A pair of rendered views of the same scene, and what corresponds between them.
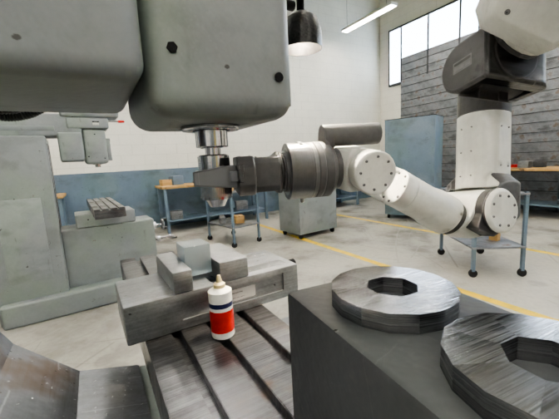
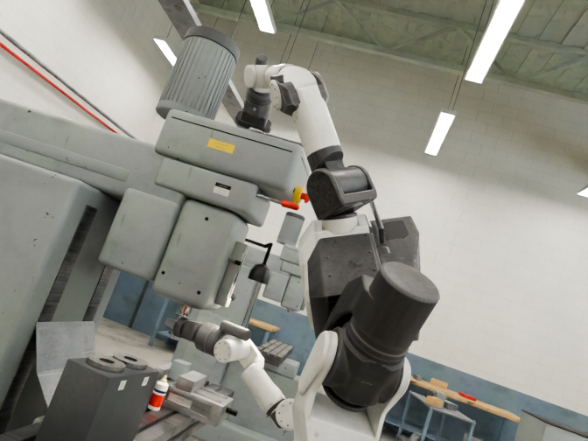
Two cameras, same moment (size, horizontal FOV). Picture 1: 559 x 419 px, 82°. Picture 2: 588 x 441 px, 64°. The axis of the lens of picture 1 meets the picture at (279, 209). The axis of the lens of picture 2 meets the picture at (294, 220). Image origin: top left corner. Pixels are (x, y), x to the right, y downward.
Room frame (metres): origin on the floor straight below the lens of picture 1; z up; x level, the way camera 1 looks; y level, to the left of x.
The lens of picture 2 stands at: (-0.55, -1.11, 1.44)
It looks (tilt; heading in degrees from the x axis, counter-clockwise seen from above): 9 degrees up; 41
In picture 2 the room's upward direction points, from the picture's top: 19 degrees clockwise
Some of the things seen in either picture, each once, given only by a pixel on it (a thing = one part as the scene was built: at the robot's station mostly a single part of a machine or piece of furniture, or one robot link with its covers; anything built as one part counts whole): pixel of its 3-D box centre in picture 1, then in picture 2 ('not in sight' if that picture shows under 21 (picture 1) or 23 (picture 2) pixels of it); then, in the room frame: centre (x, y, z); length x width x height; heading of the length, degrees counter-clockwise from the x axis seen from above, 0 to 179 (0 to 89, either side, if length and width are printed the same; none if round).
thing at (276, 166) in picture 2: not in sight; (235, 160); (0.48, 0.11, 1.81); 0.47 x 0.26 x 0.16; 120
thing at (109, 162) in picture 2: not in sight; (96, 162); (0.23, 0.53, 1.66); 0.80 x 0.23 x 0.20; 120
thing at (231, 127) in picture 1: (210, 127); not in sight; (0.48, 0.09, 1.31); 0.09 x 0.09 x 0.01
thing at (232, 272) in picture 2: not in sight; (232, 274); (0.54, 0.00, 1.45); 0.04 x 0.04 x 0.21; 30
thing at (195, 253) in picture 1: (194, 256); (179, 369); (0.63, 0.18, 1.07); 0.06 x 0.05 x 0.06; 31
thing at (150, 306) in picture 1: (210, 278); (181, 388); (0.65, 0.15, 1.01); 0.35 x 0.15 x 0.11; 121
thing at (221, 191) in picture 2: not in sight; (214, 193); (0.46, 0.13, 1.68); 0.34 x 0.24 x 0.10; 120
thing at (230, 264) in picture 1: (220, 260); (192, 381); (0.66, 0.13, 1.05); 0.15 x 0.06 x 0.04; 31
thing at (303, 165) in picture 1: (274, 174); (199, 334); (0.50, 0.00, 1.23); 0.13 x 0.12 x 0.10; 11
